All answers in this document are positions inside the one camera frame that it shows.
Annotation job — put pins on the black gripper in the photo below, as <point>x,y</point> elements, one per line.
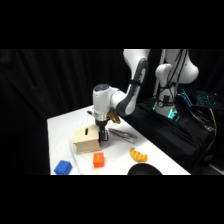
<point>101,126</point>

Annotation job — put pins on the wooden box with slot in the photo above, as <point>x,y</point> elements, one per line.
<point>86,140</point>

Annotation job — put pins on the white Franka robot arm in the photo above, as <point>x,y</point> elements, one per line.
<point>133,90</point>

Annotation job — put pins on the metal tongs with red grips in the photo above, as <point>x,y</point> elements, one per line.
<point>123,135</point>

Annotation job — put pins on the orange block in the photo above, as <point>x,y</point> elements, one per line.
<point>98,160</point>

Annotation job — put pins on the yellow toy croissant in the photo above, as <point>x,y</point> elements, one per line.
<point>138,155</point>

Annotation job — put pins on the blue block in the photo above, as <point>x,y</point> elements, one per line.
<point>63,167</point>

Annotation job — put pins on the black round bowl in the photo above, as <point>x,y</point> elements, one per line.
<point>144,170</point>

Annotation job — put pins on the black robot stand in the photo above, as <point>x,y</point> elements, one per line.
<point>166,136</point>

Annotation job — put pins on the small green light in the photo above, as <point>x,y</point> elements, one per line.
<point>172,115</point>

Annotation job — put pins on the black curtain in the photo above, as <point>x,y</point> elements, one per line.
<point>36,86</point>

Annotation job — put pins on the blue backlit keyboard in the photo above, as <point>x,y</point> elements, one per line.
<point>207,100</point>

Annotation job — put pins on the tan wrist camera box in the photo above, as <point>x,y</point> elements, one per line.
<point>114,116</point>

